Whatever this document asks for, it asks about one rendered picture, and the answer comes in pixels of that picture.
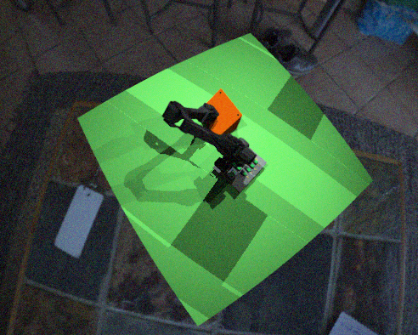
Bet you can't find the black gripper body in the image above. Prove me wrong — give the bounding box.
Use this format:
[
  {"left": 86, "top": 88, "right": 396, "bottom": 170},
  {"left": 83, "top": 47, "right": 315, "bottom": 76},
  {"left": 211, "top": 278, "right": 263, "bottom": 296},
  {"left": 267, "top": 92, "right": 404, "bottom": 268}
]
[{"left": 214, "top": 137, "right": 249, "bottom": 172}]

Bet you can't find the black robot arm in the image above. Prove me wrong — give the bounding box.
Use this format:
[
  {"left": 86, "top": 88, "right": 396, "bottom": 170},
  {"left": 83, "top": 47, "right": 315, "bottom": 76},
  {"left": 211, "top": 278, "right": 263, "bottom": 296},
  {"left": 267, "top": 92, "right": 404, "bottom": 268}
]
[{"left": 162, "top": 101, "right": 257, "bottom": 167}]

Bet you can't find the grey switch panel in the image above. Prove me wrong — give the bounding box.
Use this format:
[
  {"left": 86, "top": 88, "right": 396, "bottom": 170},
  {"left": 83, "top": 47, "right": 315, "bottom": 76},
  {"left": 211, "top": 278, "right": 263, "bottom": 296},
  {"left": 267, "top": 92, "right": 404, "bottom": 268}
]
[{"left": 213, "top": 147, "right": 267, "bottom": 193}]

